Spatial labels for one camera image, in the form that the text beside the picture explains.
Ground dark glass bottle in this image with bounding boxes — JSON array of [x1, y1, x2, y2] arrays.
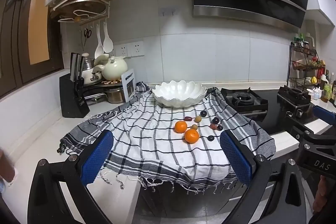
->
[[330, 78, 336, 106]]

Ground set of steel knives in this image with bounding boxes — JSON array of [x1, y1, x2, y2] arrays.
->
[[70, 52, 86, 92]]

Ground white scalloped bowl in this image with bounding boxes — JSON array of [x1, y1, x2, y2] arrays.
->
[[152, 80, 208, 108]]

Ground wall rack with cutting boards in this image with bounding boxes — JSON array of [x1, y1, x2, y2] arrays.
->
[[50, 0, 116, 25]]

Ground black wire spice rack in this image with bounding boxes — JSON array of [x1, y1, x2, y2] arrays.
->
[[287, 41, 321, 94]]

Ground large cream ceramic pot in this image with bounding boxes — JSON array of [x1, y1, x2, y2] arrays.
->
[[101, 56, 128, 81]]

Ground white shelf frame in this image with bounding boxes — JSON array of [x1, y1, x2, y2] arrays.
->
[[121, 69, 136, 103]]

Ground black burner grate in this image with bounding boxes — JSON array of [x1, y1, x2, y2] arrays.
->
[[277, 85, 312, 109]]

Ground white wall power outlets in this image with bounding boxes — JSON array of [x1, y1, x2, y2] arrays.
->
[[115, 41, 145, 58]]

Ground grey wall hook strip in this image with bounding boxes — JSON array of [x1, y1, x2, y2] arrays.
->
[[159, 7, 175, 17]]

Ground kitchen scissors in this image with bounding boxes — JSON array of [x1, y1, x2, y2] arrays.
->
[[81, 28, 92, 47]]

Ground brown window frame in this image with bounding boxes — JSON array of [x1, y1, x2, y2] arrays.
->
[[0, 0, 65, 100]]

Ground black glass gas stove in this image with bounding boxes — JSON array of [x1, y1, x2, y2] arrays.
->
[[220, 85, 326, 136]]

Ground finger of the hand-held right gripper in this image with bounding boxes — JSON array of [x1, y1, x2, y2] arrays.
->
[[289, 125, 314, 143], [313, 105, 336, 125]]

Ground person's right hand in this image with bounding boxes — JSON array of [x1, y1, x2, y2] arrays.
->
[[313, 176, 328, 214]]

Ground black white checked cloth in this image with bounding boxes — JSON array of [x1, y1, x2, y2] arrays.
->
[[57, 81, 276, 194]]

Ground stainless steel lidded pot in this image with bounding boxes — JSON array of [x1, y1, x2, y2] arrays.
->
[[79, 57, 103, 86]]

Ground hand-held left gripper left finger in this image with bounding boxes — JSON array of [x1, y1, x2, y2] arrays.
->
[[27, 130, 114, 224]]

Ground gas stove burner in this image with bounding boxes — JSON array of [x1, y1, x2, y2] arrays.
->
[[220, 88, 269, 112]]

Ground black knife block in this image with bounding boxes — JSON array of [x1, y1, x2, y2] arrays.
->
[[59, 73, 90, 118]]

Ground white plastic jug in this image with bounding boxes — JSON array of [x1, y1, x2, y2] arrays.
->
[[304, 32, 315, 47]]

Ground orange mandarin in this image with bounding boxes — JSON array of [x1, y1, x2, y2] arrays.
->
[[175, 121, 188, 134], [184, 129, 200, 144]]

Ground white rice spoon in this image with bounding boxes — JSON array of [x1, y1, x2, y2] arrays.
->
[[102, 21, 114, 53], [94, 25, 104, 59]]

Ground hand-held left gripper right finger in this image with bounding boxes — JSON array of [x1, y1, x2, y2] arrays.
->
[[220, 130, 307, 224]]

